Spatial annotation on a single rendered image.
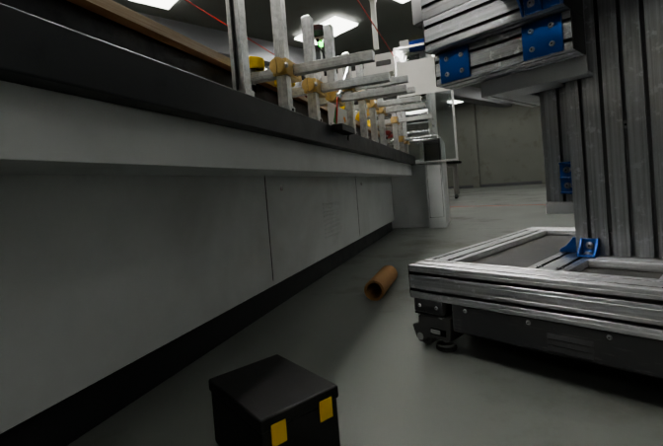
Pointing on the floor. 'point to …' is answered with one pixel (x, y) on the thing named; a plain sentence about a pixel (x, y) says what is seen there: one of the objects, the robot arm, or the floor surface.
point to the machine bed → (149, 260)
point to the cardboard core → (380, 283)
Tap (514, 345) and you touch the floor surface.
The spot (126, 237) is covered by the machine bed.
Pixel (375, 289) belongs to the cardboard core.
